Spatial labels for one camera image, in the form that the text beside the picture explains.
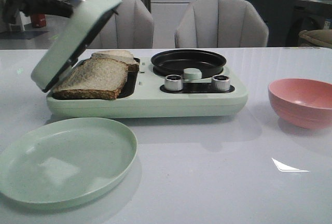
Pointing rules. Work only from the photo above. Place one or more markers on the green sandwich maker lid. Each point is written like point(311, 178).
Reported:
point(86, 21)

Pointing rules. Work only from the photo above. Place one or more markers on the bread slice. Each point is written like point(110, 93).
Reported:
point(119, 55)
point(94, 79)

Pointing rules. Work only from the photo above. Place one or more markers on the green breakfast maker base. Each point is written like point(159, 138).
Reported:
point(148, 100)

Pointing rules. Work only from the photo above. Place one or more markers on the red waste bin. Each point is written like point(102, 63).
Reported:
point(38, 20)

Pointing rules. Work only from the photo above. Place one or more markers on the left grey fabric chair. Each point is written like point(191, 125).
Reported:
point(132, 27)

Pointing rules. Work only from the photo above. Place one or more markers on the grey fabric chair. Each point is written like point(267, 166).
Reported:
point(221, 24)
point(132, 27)

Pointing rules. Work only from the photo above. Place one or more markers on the white refrigerator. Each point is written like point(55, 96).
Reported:
point(167, 15)

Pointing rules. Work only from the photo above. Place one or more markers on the black round frying pan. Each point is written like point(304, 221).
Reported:
point(175, 61)

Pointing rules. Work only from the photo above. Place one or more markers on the light green plate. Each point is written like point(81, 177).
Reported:
point(67, 163)

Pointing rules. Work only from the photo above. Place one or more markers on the left silver control knob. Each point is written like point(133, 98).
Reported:
point(173, 83)

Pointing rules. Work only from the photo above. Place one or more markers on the silver control knob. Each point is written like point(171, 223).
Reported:
point(173, 83)
point(220, 83)

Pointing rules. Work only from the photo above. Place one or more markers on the right grey fabric chair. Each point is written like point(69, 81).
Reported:
point(221, 24)

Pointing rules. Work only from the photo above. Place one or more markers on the right silver control knob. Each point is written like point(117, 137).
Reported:
point(220, 83)

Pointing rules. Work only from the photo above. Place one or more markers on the dark washing machine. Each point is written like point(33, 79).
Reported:
point(308, 15)

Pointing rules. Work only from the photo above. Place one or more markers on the beige sofa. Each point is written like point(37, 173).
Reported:
point(315, 38)

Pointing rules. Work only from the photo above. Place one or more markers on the pink bowl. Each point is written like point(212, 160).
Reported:
point(305, 103)

